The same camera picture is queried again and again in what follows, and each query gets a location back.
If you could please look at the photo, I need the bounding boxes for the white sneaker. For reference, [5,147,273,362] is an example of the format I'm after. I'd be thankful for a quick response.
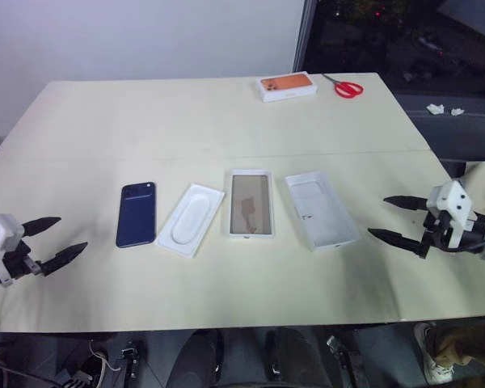
[413,322,456,386]

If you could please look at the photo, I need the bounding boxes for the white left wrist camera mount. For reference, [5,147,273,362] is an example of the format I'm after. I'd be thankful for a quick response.
[0,209,26,289]

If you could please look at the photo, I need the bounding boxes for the white box with orange phone print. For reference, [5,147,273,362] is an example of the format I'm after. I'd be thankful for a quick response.
[255,71,319,104]

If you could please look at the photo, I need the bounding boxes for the white box lid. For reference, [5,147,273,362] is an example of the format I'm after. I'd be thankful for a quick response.
[284,171,362,254]

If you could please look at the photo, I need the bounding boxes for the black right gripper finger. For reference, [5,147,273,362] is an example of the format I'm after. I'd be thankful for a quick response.
[382,195,429,212]
[367,227,424,254]

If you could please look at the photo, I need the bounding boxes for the dark rounded shape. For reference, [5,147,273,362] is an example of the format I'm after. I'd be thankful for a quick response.
[264,327,332,388]
[167,329,226,388]

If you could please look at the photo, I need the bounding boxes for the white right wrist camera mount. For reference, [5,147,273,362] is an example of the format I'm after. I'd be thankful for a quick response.
[426,180,479,250]

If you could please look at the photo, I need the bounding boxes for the thin white wire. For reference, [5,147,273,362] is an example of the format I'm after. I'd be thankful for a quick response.
[88,339,120,373]

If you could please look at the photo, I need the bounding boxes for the black metal clamp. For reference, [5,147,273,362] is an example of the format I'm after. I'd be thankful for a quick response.
[119,339,143,381]
[326,333,369,388]

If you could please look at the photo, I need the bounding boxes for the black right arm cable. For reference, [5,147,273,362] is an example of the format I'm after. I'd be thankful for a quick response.
[440,237,485,293]

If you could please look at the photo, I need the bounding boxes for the dark blue smartphone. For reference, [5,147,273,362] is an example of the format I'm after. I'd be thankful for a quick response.
[115,181,158,248]

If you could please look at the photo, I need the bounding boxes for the red handled scissors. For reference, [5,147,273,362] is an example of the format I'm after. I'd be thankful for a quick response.
[322,73,365,99]

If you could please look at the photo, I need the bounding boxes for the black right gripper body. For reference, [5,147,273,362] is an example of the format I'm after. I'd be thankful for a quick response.
[414,212,454,260]

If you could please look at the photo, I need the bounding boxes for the brown trouser leg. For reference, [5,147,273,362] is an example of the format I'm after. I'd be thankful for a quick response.
[426,318,485,365]

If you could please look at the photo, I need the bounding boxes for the grey window frame post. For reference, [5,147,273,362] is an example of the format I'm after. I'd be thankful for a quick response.
[293,0,320,74]

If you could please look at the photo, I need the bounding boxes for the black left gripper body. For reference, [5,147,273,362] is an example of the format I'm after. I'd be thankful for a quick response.
[2,240,46,282]

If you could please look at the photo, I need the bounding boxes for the white phone box base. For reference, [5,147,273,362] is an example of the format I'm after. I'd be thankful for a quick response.
[225,168,276,243]

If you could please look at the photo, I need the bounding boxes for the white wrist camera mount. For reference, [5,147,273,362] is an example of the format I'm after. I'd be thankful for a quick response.
[0,209,26,289]
[426,180,479,250]

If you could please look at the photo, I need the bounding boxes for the white moulded insert tray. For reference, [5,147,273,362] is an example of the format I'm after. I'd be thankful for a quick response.
[155,183,226,259]

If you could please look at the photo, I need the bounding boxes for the black white-striped object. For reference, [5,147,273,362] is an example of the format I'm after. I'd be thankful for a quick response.
[56,355,106,388]

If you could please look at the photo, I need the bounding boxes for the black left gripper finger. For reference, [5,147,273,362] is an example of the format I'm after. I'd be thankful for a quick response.
[20,217,62,238]
[40,242,89,278]

